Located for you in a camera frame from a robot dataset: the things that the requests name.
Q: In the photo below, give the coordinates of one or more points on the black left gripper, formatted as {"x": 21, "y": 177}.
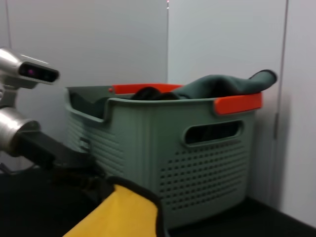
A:
{"x": 49, "y": 153}

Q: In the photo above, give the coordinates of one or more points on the yellow towel with black border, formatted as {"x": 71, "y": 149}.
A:
{"x": 118, "y": 212}

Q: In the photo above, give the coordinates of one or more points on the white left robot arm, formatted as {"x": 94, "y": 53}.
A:
{"x": 12, "y": 128}

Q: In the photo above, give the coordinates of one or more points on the grey perforated storage box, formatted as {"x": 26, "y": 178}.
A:
{"x": 148, "y": 138}

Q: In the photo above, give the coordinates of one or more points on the grey-green towel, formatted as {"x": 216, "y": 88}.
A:
{"x": 222, "y": 85}

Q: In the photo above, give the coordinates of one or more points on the black cloth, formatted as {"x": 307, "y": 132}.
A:
{"x": 153, "y": 93}

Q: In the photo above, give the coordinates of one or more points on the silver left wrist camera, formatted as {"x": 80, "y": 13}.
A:
{"x": 29, "y": 71}

